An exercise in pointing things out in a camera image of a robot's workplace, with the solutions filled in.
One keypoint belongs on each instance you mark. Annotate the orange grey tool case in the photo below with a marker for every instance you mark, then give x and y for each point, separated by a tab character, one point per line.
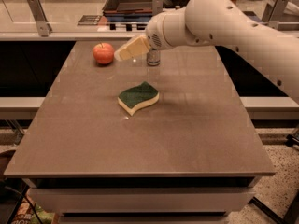
125	7

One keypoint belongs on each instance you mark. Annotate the metal glass bracket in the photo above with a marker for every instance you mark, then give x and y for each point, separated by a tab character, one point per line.
272	14
42	25
157	6

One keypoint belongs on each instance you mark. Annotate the left metal glass bracket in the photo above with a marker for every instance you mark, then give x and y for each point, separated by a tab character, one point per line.
42	25

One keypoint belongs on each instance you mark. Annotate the white drawer cabinet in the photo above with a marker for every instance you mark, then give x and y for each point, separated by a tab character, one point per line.
142	205

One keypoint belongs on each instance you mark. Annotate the green yellow sponge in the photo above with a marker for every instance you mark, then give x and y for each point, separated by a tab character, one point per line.
138	97

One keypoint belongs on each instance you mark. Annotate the right metal glass bracket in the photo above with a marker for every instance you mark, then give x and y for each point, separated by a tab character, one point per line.
272	14

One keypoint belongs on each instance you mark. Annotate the middle metal glass bracket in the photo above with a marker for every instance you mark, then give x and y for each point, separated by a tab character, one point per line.
157	6

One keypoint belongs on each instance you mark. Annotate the red apple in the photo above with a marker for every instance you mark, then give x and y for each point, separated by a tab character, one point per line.
103	53

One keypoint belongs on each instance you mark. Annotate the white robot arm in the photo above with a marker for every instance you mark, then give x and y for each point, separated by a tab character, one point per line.
221	23

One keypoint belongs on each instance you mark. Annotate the silver blue energy drink can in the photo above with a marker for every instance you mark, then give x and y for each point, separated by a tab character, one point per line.
153	57

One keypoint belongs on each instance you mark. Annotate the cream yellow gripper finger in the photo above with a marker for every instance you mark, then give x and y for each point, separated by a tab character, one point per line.
136	46

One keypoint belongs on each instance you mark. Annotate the colourful bag on floor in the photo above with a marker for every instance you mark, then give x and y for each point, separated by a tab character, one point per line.
31	213

